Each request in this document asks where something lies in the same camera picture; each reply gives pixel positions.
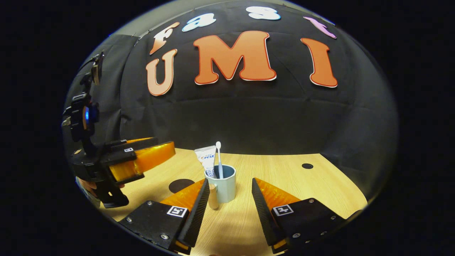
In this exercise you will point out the white toothpaste tube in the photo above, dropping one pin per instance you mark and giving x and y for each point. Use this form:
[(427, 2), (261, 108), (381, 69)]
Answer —
[(207, 156)]

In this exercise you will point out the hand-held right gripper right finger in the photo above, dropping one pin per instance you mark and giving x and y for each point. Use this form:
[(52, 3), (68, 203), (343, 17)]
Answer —
[(265, 213)]

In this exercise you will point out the white toothbrush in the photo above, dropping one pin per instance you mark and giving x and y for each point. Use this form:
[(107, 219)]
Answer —
[(219, 160)]

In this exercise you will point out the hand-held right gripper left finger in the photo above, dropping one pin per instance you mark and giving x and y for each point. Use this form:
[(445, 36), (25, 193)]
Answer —
[(193, 213)]

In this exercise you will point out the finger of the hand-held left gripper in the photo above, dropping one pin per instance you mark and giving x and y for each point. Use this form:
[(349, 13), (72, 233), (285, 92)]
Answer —
[(138, 143), (149, 160)]

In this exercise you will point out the wooden desktop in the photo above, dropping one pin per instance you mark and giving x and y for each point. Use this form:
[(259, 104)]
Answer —
[(284, 170)]

